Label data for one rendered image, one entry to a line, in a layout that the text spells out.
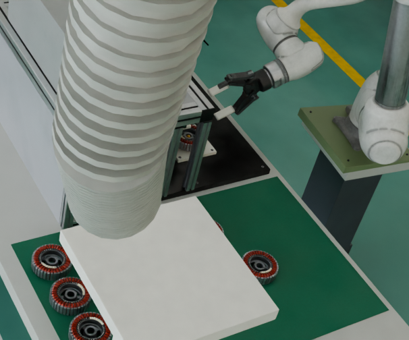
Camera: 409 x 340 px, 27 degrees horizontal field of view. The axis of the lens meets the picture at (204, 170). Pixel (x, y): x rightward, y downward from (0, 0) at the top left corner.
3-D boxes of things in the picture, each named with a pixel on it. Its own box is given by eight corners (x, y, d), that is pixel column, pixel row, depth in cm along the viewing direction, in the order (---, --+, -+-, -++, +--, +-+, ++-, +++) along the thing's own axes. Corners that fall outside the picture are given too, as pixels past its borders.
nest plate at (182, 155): (194, 127, 294) (195, 123, 293) (216, 154, 285) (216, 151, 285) (156, 134, 287) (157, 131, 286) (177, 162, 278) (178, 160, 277)
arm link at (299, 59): (289, 89, 294) (270, 61, 299) (328, 69, 296) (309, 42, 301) (289, 73, 284) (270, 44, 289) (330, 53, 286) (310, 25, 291)
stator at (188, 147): (193, 128, 291) (195, 119, 289) (209, 148, 285) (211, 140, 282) (165, 134, 286) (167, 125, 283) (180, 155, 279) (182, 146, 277)
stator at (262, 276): (231, 264, 252) (234, 255, 249) (261, 253, 258) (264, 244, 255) (253, 290, 245) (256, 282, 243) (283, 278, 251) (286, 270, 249)
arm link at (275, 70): (289, 87, 292) (274, 94, 292) (277, 70, 297) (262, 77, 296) (287, 70, 285) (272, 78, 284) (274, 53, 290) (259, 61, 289)
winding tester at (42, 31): (121, 5, 278) (130, -52, 265) (185, 82, 253) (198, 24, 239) (7, 18, 259) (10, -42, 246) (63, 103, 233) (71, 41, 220)
